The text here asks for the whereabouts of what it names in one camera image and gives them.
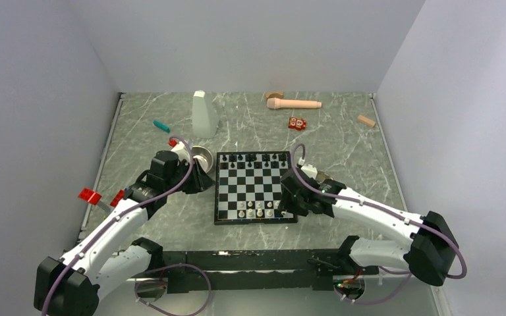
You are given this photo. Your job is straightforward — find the red lego brick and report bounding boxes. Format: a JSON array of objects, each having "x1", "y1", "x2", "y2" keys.
[{"x1": 78, "y1": 188, "x2": 102, "y2": 205}]

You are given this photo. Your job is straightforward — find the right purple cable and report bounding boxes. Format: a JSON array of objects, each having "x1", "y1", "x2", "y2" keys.
[{"x1": 290, "y1": 143, "x2": 468, "y2": 306}]

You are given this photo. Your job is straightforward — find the small wooden block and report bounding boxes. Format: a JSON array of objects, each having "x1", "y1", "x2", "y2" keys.
[{"x1": 357, "y1": 115, "x2": 376, "y2": 128}]

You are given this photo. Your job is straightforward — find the red owl toy block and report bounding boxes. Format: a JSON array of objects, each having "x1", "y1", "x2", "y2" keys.
[{"x1": 288, "y1": 117, "x2": 306, "y2": 130}]

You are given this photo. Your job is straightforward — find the steel bowl with chess pieces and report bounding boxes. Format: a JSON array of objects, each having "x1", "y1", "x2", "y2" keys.
[{"x1": 315, "y1": 171, "x2": 333, "y2": 183}]

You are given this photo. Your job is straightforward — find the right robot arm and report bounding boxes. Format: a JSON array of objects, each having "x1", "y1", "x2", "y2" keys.
[{"x1": 279, "y1": 165, "x2": 467, "y2": 286}]

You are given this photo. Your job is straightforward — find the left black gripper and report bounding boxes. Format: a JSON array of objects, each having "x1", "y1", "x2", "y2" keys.
[{"x1": 165, "y1": 157, "x2": 215, "y2": 194}]

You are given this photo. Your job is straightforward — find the beige toy microphone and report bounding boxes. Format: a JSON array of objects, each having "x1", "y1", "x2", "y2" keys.
[{"x1": 266, "y1": 97, "x2": 322, "y2": 109}]

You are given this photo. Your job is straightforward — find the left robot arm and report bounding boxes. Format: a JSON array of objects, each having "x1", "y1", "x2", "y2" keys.
[{"x1": 34, "y1": 136, "x2": 213, "y2": 315}]

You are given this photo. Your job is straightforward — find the teal plastic block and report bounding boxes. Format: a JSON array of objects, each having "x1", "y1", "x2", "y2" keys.
[{"x1": 153, "y1": 120, "x2": 171, "y2": 133}]

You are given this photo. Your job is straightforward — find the black and white chessboard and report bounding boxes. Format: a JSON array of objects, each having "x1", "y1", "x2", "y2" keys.
[{"x1": 213, "y1": 151, "x2": 298, "y2": 225}]

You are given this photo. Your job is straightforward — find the empty steel bowl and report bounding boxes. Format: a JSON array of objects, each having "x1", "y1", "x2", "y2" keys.
[{"x1": 192, "y1": 145, "x2": 215, "y2": 174}]

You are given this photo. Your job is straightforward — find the round wooden disc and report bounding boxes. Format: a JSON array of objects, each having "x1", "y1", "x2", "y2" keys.
[{"x1": 265, "y1": 92, "x2": 284, "y2": 99}]

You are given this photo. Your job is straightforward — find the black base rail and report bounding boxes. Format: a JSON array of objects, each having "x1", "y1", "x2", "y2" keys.
[{"x1": 119, "y1": 248, "x2": 380, "y2": 294}]

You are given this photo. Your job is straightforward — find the red and blue lego bricks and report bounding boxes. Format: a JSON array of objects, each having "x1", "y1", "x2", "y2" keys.
[{"x1": 109, "y1": 190, "x2": 125, "y2": 208}]

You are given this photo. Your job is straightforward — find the grey plastic bottle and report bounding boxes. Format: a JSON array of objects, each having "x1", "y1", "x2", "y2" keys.
[{"x1": 192, "y1": 90, "x2": 219, "y2": 139}]

